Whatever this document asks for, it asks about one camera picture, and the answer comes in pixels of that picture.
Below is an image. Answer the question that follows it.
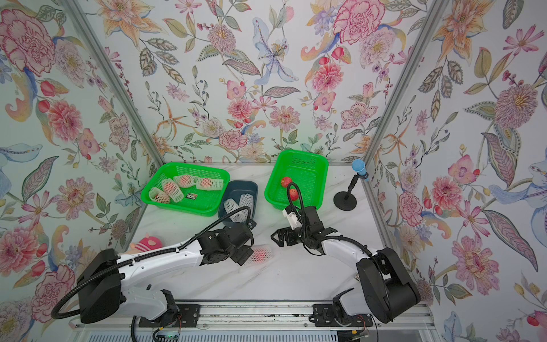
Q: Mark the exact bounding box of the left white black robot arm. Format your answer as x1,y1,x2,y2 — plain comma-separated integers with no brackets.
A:
51,206,256,326

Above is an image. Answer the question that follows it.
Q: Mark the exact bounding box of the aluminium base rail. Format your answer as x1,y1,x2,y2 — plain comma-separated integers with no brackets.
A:
68,301,437,332

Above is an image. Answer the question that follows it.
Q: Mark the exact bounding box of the blue microphone on black stand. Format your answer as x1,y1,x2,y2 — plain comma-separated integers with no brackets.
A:
333,159,369,211

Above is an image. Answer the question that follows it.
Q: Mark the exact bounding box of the red apple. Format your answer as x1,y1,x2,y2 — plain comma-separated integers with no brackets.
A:
281,177,293,188
289,188,300,201

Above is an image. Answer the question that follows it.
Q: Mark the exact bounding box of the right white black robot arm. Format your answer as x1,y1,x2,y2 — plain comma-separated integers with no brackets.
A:
271,182,422,326

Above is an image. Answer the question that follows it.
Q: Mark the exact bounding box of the dark teal plastic bin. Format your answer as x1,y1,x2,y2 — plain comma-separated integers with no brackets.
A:
218,180,259,229

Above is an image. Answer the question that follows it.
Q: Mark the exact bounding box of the right green plastic basket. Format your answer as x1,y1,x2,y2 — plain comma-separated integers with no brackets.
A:
264,150,329,210

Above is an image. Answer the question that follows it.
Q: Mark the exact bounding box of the pink plush toy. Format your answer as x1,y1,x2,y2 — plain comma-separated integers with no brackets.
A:
126,234,163,254

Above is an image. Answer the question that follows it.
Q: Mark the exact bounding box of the green plastic basket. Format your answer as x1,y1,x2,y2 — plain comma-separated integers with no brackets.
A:
264,150,329,210
141,162,230,217

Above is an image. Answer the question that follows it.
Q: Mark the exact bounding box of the left green plastic basket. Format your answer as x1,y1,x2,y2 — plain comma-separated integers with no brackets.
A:
141,162,230,217

